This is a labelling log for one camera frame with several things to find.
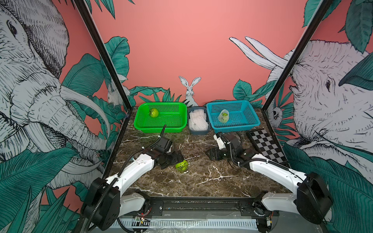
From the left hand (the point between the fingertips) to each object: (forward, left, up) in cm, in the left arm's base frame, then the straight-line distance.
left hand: (179, 158), depth 83 cm
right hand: (+3, -18, +4) cm, 18 cm away
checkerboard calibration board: (+9, -58, -6) cm, 59 cm away
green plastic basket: (+40, +23, -7) cm, 46 cm away
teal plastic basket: (+38, -42, -7) cm, 57 cm away
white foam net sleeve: (+37, -33, 0) cm, 49 cm away
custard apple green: (-4, -1, -2) cm, 5 cm away
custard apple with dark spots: (+32, -34, -2) cm, 47 cm away
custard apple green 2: (+40, +20, -2) cm, 44 cm away
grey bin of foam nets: (+31, -14, -3) cm, 34 cm away
